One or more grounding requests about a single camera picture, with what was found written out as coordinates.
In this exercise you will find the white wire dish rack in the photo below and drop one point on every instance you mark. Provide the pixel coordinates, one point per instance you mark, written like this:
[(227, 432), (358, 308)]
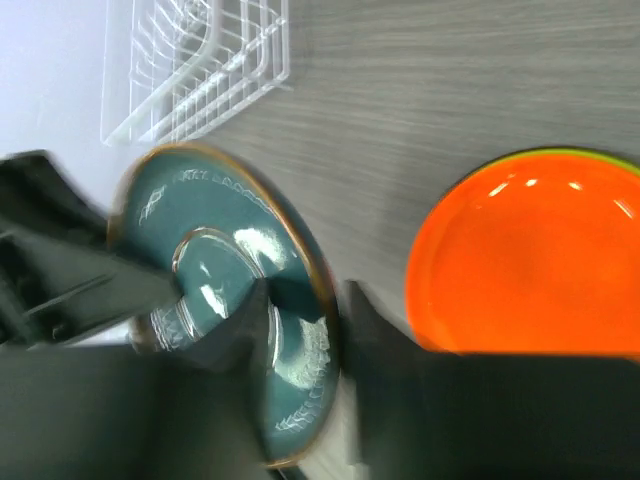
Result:
[(176, 70)]

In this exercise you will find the lime green plate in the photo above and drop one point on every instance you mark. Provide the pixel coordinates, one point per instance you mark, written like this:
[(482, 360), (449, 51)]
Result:
[(621, 161)]

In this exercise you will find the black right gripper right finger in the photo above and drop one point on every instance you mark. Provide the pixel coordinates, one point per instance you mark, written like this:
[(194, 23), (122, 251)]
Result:
[(427, 415)]

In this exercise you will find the orange plate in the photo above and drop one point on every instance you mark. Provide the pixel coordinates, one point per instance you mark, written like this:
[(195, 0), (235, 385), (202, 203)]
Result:
[(535, 255)]

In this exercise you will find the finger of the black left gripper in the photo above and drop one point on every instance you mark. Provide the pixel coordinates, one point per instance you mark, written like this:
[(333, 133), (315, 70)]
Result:
[(60, 282)]

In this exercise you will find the teal plate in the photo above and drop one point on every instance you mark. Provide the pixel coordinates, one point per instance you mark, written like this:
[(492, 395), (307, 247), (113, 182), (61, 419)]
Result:
[(219, 224)]

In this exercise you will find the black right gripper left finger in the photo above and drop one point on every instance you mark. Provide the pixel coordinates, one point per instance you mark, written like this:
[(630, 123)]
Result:
[(107, 412)]

